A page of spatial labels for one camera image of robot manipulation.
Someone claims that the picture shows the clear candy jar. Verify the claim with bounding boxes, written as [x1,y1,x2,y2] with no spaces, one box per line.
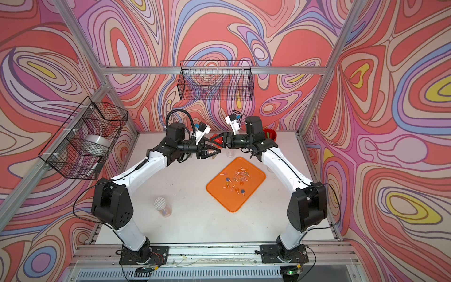
[225,148,236,159]

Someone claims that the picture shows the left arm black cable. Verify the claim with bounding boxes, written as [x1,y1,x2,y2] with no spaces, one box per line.
[165,108,197,132]

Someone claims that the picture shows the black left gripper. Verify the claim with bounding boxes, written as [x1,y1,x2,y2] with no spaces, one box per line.
[175,137,219,161]

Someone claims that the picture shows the white lid jar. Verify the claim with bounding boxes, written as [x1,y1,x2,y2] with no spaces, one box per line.
[154,197,172,217]

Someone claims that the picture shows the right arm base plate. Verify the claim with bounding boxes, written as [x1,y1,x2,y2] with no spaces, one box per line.
[255,244,309,265]

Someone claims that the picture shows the red cup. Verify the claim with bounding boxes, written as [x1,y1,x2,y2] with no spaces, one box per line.
[264,128,277,141]

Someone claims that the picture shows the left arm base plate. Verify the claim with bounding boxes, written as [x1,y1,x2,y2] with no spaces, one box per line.
[115,245,170,267]

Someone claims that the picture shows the white roll in basket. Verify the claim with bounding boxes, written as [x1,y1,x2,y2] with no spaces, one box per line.
[81,135,111,156]

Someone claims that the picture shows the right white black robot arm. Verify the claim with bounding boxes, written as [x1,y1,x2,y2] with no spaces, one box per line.
[210,116,328,263]

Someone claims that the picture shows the black marker in basket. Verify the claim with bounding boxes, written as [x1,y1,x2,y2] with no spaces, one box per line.
[92,157,104,174]

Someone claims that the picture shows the orange plastic tray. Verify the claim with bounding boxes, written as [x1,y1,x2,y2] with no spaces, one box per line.
[206,157,266,213]

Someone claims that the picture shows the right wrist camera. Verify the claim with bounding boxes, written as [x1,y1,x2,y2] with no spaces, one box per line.
[225,114,243,135]

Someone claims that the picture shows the back black wire basket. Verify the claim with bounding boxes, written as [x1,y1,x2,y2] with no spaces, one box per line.
[177,59,254,101]

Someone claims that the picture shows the left black wire basket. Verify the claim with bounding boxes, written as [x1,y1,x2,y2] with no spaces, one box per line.
[38,97,129,180]

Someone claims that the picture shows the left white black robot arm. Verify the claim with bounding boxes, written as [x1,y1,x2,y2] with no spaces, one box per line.
[91,122,221,264]

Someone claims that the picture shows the black wire basket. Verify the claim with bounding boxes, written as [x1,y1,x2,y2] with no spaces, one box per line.
[38,97,129,180]
[177,59,254,101]

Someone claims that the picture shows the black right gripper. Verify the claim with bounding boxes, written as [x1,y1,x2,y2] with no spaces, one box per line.
[211,132,253,149]

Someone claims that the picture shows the candies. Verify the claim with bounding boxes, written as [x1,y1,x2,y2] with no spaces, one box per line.
[219,167,251,196]

